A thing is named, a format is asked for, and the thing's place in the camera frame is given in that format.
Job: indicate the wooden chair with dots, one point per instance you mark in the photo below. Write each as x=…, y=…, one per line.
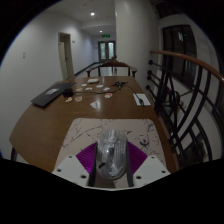
x=111, y=63

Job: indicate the dark window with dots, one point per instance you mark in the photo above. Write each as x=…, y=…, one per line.
x=181, y=56

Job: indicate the black closed laptop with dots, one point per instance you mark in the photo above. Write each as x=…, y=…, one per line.
x=50, y=95

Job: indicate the white wall switch plate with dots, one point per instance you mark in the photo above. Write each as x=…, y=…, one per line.
x=24, y=55

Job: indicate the glass double door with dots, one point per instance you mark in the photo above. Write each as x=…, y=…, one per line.
x=106, y=51

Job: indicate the beige door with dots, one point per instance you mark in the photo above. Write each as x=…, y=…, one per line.
x=66, y=56

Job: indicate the small white box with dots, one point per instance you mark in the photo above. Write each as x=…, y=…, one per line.
x=93, y=80

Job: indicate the round ceiling light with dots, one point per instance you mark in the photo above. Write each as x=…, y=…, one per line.
x=92, y=14

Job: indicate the green exit sign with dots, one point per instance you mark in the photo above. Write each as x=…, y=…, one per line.
x=106, y=35

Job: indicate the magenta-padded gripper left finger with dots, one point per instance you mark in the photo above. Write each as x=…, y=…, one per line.
x=71, y=170

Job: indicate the small black box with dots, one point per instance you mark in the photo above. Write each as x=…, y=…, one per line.
x=68, y=92

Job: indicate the white paper sheet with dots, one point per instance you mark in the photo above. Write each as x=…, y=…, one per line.
x=144, y=98

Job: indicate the black railing with wooden handrail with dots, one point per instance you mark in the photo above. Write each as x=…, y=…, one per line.
x=186, y=58

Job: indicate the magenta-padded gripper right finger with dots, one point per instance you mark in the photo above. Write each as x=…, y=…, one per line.
x=151, y=170

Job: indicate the small white card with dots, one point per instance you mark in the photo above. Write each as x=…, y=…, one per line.
x=89, y=89
x=84, y=85
x=78, y=98
x=106, y=89
x=95, y=105
x=68, y=99
x=108, y=95
x=99, y=86

